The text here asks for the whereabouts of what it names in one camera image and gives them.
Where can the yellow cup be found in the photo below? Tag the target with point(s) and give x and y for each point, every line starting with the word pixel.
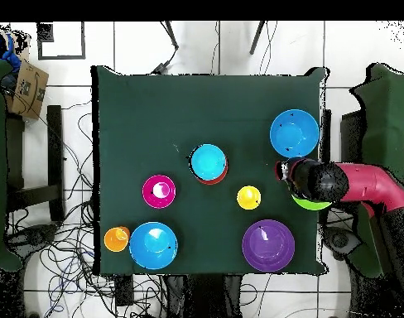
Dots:
pixel 248 197

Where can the large green bowl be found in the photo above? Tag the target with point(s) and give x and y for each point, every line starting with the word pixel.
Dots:
pixel 309 204

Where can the orange bowl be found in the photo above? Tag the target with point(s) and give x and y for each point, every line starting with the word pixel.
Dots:
pixel 213 181

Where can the small blue bowl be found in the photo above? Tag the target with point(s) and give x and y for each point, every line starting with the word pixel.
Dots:
pixel 208 161

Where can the crimson small bowl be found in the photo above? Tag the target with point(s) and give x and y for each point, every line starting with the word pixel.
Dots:
pixel 159 191

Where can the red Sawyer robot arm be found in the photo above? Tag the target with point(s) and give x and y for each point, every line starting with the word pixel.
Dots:
pixel 371 185

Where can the large blue bowl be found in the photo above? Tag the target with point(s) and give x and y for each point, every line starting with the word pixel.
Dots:
pixel 294 133
pixel 153 245

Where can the large purple bowl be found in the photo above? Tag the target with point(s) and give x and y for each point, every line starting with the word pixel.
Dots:
pixel 268 245

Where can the black equipment box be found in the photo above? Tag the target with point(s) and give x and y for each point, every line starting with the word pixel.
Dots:
pixel 352 135

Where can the grey stand base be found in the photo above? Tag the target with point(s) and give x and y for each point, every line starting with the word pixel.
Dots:
pixel 341 240

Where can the black tripod leg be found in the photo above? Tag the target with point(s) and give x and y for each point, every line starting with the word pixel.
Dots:
pixel 257 36
pixel 171 34

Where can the dark green tablecloth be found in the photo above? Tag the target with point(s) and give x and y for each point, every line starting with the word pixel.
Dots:
pixel 155 109

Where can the black power adapter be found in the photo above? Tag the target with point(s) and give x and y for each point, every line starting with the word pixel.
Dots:
pixel 160 68

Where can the orange cup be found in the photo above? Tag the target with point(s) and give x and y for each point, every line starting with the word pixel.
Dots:
pixel 116 239

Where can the black power brick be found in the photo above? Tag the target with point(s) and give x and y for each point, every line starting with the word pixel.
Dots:
pixel 124 290

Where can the cardboard box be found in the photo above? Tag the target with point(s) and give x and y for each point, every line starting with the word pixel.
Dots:
pixel 28 89

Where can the blue cloth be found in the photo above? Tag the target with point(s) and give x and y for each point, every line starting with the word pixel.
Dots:
pixel 1 51

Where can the black bench frame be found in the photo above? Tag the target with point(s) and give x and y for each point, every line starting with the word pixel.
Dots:
pixel 54 149

